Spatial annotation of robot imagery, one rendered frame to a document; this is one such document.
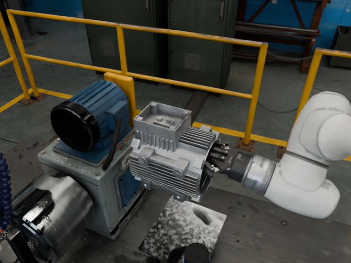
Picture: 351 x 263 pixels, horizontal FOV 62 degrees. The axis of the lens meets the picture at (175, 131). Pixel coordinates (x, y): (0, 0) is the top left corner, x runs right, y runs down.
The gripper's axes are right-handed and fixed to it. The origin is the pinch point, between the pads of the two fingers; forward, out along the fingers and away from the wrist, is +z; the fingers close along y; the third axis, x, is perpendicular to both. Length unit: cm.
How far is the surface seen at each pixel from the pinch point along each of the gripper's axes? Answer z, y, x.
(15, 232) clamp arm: 24.1, 35.1, 15.1
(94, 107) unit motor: 33.6, -7.8, 7.3
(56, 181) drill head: 34.1, 13.1, 24.9
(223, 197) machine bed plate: -15, -36, 55
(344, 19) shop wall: -66, -455, 69
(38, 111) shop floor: 223, -133, 163
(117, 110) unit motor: 27.4, -12.5, 8.7
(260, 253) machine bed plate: -36, -15, 53
